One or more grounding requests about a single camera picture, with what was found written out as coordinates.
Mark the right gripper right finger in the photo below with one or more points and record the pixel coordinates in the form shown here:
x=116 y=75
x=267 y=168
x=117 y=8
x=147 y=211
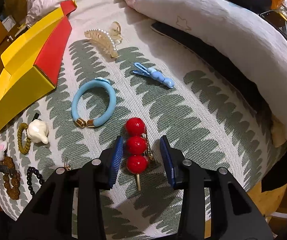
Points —
x=172 y=160

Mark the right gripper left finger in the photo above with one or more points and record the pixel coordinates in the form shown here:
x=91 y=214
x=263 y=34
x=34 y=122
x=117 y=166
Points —
x=110 y=164

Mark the red three-ball hair clip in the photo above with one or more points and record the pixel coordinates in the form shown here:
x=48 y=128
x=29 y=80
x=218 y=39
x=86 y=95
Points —
x=140 y=155

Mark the small gold earring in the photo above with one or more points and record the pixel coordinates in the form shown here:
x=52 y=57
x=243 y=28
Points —
x=66 y=164

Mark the blue beaded hair clip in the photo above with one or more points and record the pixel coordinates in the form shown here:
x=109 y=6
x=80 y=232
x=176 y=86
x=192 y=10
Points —
x=153 y=74

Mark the translucent pearl claw clip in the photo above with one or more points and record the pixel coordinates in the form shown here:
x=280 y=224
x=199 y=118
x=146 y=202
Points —
x=108 y=40

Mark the yellow and red cardboard box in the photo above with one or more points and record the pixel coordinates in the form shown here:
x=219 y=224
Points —
x=32 y=62

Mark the white and pink duvet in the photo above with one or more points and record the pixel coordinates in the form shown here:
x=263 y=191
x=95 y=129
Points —
x=257 y=49

